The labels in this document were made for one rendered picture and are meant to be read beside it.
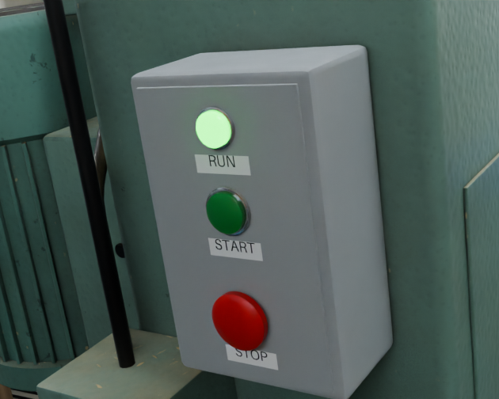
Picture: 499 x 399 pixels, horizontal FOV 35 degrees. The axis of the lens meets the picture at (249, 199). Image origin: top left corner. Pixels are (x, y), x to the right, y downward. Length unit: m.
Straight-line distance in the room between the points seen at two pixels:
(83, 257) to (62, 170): 0.07
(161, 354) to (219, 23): 0.21
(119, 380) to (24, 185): 0.21
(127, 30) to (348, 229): 0.18
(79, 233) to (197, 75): 0.27
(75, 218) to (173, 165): 0.23
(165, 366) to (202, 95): 0.19
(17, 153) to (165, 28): 0.22
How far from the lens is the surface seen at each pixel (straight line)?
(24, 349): 0.70
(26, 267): 0.66
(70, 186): 0.59
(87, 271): 0.61
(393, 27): 0.38
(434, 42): 0.38
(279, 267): 0.37
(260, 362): 0.40
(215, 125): 0.35
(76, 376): 0.50
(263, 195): 0.36
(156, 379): 0.47
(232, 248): 0.38
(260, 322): 0.38
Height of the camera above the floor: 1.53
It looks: 18 degrees down
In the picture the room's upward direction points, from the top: 8 degrees counter-clockwise
